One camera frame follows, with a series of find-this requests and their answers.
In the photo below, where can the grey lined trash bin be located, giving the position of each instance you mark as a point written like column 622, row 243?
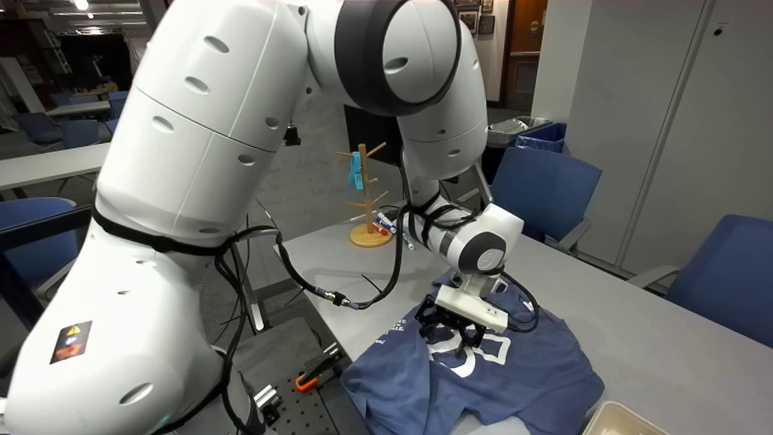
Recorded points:
column 508, row 128

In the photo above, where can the wooden peg stand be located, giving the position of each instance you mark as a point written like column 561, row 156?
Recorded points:
column 369, row 233

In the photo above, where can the brown wooden door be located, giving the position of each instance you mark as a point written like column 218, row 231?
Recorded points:
column 525, row 55

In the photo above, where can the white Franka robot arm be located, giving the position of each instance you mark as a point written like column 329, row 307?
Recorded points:
column 201, row 161

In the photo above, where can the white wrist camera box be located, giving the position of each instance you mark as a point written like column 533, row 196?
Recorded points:
column 472, row 307

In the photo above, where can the teal item on peg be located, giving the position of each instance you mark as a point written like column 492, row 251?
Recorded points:
column 355, row 171

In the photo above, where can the grey stand pole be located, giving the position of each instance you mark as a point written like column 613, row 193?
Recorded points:
column 253, row 309

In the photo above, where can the white desk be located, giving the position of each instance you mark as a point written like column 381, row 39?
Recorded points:
column 48, row 165

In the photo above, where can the beige tray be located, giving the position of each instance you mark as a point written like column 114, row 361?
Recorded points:
column 619, row 423

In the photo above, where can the white cabinet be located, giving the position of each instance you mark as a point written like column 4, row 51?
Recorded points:
column 684, row 122

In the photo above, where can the blue printed t-shirt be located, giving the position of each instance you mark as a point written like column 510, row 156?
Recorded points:
column 483, row 378

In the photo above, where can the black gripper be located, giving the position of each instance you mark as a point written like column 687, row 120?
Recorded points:
column 449, row 323

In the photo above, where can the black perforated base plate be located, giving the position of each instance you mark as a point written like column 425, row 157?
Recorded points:
column 279, row 353

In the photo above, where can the blue bin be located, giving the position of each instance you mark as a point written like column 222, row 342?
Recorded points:
column 545, row 135

